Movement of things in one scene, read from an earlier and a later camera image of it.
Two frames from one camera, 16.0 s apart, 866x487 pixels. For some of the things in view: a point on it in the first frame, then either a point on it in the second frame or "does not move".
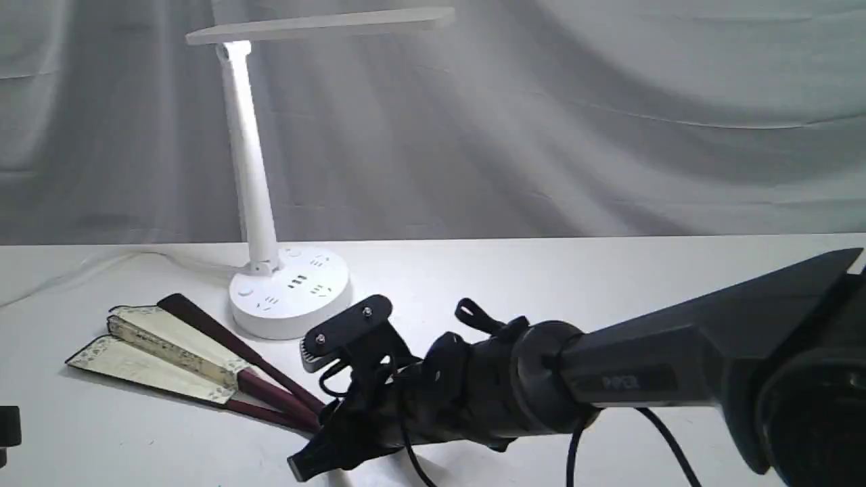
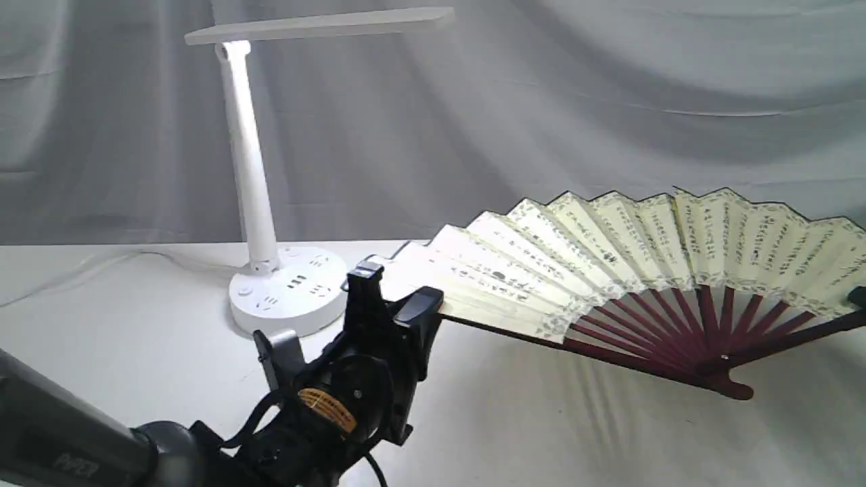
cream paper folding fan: (173, 345) -> (699, 281)
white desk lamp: (295, 293) does not move
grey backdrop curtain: (521, 119) does not move
